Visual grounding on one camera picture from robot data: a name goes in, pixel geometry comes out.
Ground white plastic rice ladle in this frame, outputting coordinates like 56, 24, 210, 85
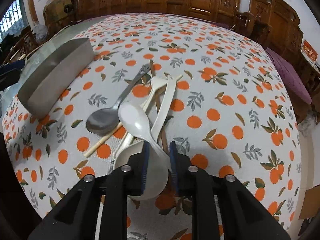
114, 75, 176, 200

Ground white plastic soup spoon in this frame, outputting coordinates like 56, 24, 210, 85
118, 102, 171, 171

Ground cream plastic chopstick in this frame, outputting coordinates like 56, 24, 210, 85
83, 74, 184, 158

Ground stainless steel spoon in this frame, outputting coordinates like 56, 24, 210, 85
86, 63, 151, 136

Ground stainless steel utensil tray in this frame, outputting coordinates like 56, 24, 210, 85
17, 37, 95, 119

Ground window with grille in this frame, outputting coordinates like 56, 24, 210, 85
1, 0, 29, 41

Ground stacked cardboard boxes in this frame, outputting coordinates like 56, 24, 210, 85
43, 0, 73, 27

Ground orange print tablecloth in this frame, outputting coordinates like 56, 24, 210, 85
1, 14, 301, 238

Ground purple seat cushion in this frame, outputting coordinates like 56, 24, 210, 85
265, 48, 312, 105

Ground carved wooden armchair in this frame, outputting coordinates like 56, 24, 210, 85
236, 0, 303, 65

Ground red gold gift box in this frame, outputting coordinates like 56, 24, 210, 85
302, 40, 318, 62

